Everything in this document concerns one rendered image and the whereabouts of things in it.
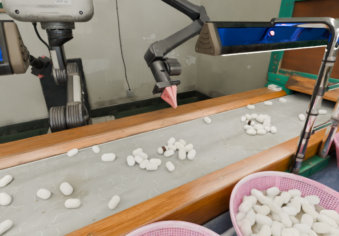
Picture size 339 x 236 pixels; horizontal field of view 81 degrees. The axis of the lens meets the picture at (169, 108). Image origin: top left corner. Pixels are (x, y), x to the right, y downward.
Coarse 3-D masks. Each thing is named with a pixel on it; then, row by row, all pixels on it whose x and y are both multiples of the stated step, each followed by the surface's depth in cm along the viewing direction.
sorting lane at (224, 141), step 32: (288, 96) 109; (192, 128) 76; (224, 128) 76; (288, 128) 76; (64, 160) 58; (96, 160) 58; (192, 160) 58; (224, 160) 58; (0, 192) 47; (32, 192) 47; (96, 192) 47; (128, 192) 47; (160, 192) 47; (32, 224) 39; (64, 224) 39
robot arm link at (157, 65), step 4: (152, 64) 78; (156, 64) 78; (160, 64) 78; (164, 64) 82; (152, 68) 78; (156, 68) 77; (160, 68) 77; (164, 68) 78; (168, 68) 80; (152, 72) 78; (156, 72) 77; (168, 72) 81
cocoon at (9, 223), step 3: (3, 222) 38; (6, 222) 38; (9, 222) 38; (12, 222) 39; (0, 225) 37; (3, 225) 37; (6, 225) 38; (9, 225) 38; (0, 228) 37; (3, 228) 37; (6, 228) 38; (0, 231) 37; (3, 231) 37; (0, 234) 37
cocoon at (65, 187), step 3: (63, 183) 47; (66, 183) 47; (60, 186) 47; (63, 186) 46; (66, 186) 46; (69, 186) 46; (60, 189) 46; (63, 189) 46; (66, 189) 45; (69, 189) 46; (72, 189) 46; (63, 192) 45; (66, 192) 45; (69, 192) 45
